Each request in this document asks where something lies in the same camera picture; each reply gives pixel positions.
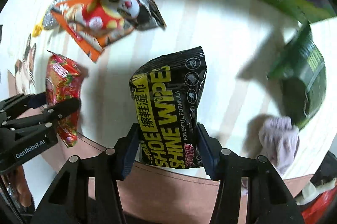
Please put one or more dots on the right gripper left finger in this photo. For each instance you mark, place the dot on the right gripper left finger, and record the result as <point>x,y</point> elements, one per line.
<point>66,200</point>

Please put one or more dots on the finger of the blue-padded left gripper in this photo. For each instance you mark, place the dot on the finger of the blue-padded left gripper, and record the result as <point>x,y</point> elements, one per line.
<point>47,119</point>
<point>16,105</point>

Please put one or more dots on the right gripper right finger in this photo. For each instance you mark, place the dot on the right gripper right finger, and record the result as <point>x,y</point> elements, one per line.
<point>269,199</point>

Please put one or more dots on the red snack bag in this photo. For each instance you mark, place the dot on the red snack bag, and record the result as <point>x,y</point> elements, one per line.
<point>63,81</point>

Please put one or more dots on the grey sock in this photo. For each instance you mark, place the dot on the grey sock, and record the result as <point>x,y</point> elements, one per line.
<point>279,139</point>

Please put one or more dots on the black shoe shine wipes pack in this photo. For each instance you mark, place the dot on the black shoe shine wipes pack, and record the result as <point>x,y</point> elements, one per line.
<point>166,92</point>

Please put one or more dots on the orange panda snack bag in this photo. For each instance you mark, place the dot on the orange panda snack bag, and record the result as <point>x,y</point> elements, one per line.
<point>95,24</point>

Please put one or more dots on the green wipes pack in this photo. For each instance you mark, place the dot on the green wipes pack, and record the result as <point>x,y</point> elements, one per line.
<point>301,71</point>

